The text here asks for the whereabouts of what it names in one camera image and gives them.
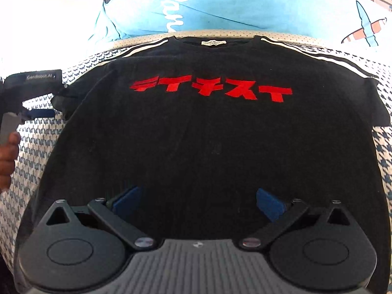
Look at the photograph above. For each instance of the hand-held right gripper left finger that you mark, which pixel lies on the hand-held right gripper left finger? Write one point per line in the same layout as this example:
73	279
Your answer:
127	200

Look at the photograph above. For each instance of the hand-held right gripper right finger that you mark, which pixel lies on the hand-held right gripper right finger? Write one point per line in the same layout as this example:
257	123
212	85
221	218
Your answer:
271	203

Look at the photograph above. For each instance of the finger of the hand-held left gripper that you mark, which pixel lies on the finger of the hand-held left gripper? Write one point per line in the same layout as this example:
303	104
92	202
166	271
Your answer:
43	114
65	85

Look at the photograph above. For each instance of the black t-shirt red print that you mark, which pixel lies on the black t-shirt red print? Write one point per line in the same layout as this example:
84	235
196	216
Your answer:
196	144

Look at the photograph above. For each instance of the person's left hand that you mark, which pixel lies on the person's left hand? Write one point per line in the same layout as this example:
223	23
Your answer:
7	159

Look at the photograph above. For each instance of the houndstooth sofa seat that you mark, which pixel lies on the houndstooth sofa seat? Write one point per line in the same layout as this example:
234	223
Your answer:
33	147

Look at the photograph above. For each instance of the blue printed sofa cover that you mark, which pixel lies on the blue printed sofa cover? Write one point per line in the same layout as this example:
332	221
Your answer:
214	9

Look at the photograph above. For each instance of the white box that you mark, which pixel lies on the white box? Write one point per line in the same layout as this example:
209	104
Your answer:
379	0

